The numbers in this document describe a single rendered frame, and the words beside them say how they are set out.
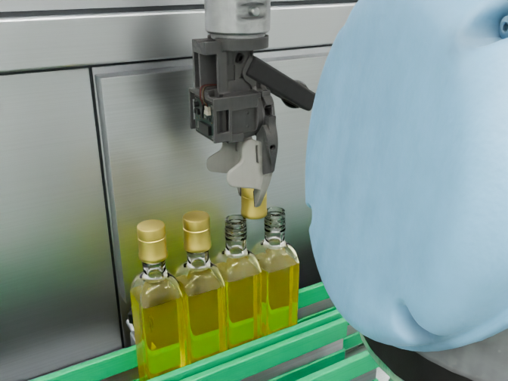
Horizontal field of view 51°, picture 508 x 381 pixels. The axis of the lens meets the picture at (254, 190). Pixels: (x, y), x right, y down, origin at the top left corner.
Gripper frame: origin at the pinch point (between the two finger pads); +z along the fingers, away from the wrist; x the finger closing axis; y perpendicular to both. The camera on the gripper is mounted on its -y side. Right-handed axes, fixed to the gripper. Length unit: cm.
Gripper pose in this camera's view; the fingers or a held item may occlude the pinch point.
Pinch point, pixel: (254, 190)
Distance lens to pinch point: 70.7
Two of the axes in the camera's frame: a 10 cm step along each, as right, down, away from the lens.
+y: -8.7, 1.9, -4.5
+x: 4.9, 3.4, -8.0
